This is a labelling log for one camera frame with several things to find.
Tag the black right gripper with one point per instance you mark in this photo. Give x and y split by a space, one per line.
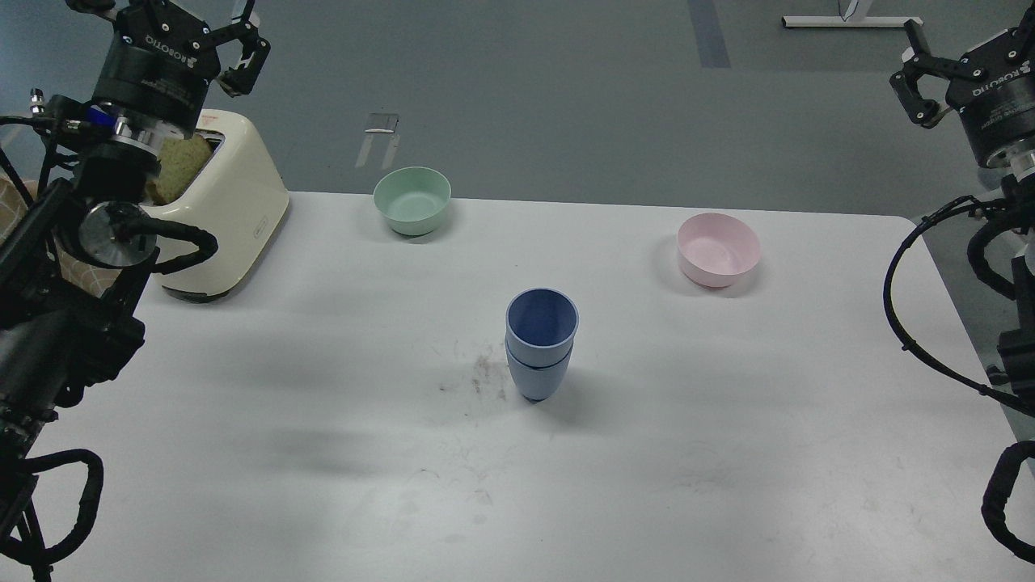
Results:
991 88

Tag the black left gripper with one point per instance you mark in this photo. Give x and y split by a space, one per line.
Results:
156 75

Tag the blue cup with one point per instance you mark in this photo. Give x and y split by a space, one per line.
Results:
540 327
537 383

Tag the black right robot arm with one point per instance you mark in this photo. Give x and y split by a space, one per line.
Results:
991 280

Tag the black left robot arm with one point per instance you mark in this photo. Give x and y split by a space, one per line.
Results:
57 340

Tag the white stand base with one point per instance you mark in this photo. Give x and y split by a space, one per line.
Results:
851 14

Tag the bread slice front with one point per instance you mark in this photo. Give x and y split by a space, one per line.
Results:
180 161

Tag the cream toaster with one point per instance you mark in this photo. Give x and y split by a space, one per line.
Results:
238 196

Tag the checkered brown cloth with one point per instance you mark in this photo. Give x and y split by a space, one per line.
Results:
89 278

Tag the pink bowl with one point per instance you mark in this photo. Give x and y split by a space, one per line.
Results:
716 250

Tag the green bowl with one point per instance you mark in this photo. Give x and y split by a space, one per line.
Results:
413 201

